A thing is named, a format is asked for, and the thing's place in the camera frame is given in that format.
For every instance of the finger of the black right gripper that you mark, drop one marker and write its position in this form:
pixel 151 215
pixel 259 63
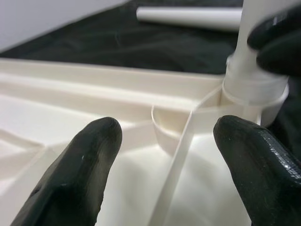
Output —
pixel 277 28
pixel 282 62

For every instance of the white plastic table top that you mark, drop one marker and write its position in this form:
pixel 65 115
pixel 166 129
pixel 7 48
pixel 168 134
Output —
pixel 70 94

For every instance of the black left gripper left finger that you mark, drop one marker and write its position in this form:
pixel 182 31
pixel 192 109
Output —
pixel 70 179

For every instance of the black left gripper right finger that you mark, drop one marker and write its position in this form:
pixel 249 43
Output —
pixel 263 179

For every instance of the white plastic table leg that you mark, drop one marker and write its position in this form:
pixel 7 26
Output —
pixel 244 47
pixel 188 17

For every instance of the black tablecloth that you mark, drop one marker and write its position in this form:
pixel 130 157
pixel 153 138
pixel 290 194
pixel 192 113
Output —
pixel 117 42

